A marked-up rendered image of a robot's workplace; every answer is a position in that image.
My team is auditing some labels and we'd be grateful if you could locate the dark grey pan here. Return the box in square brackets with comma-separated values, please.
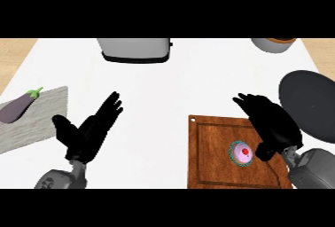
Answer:
[278, 69, 335, 145]

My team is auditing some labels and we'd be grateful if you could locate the pink cupcake with cherry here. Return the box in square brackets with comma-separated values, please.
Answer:
[226, 140, 256, 168]

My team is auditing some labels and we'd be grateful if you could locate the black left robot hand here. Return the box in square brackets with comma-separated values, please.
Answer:
[52, 90, 125, 164]

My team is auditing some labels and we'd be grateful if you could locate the purple eggplant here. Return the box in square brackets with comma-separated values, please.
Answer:
[0, 86, 45, 124]

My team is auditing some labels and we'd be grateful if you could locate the grey pot with brown rim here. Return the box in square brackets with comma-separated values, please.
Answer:
[250, 38, 299, 54]

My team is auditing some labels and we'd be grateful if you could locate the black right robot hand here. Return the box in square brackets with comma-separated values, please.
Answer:
[232, 92, 306, 162]

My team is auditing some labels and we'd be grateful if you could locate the brown wooden cutting board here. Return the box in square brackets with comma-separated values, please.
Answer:
[188, 114, 296, 190]

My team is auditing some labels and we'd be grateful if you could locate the grey toaster appliance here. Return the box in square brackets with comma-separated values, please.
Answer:
[97, 38, 175, 64]

